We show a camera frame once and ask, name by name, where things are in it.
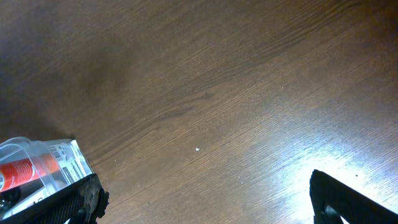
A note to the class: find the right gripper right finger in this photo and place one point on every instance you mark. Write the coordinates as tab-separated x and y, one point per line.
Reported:
335	202

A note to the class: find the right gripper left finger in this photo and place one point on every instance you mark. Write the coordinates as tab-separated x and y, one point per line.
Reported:
83	202

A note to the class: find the clear white sanitizer bottle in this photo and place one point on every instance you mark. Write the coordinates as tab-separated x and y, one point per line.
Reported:
68	161

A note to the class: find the orange tube white cap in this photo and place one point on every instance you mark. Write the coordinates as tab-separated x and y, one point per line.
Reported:
16	173

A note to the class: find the clear plastic container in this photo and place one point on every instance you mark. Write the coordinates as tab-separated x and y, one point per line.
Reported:
40	174

